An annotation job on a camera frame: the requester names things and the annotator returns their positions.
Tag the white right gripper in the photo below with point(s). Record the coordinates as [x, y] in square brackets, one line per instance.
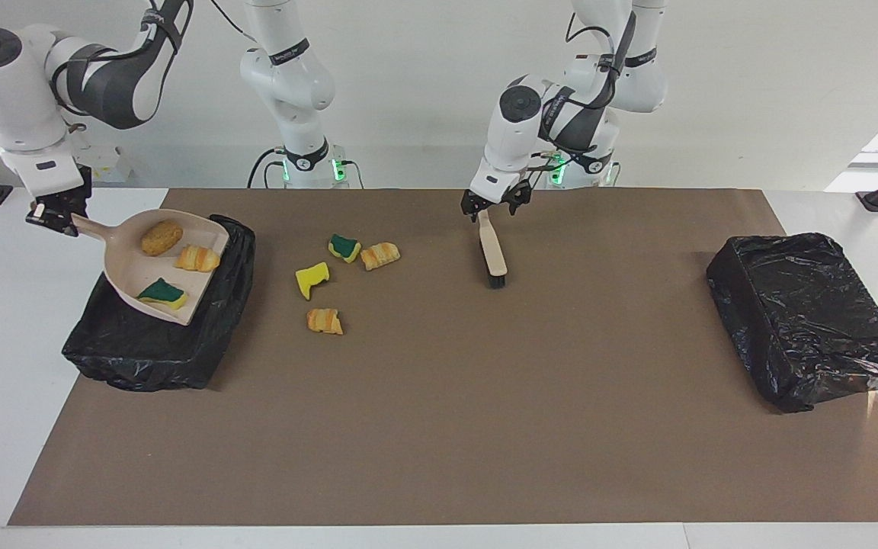
[43, 174]

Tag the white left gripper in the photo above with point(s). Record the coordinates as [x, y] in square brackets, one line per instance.
[494, 187]

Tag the beige brush with black bristles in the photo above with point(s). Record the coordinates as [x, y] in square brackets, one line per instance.
[494, 255]

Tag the beige plastic dustpan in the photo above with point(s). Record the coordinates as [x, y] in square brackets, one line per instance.
[138, 267]

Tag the brown bread roll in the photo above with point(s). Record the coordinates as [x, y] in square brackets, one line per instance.
[161, 237]

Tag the striped orange croissant piece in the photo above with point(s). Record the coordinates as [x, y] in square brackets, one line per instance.
[379, 256]
[325, 321]
[197, 259]

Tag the small yellow green sponge piece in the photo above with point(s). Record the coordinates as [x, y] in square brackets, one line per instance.
[162, 293]

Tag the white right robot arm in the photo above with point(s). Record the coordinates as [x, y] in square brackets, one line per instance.
[4, 91]

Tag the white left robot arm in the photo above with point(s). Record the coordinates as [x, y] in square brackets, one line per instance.
[515, 122]

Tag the bin lined with black bag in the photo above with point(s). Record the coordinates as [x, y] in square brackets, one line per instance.
[797, 320]
[149, 358]

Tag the notched yellow sponge piece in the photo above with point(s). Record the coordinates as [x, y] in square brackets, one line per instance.
[311, 280]

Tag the brown table mat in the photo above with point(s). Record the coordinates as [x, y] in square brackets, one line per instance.
[408, 473]

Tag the white wall box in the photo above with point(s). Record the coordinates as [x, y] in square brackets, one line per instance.
[111, 164]

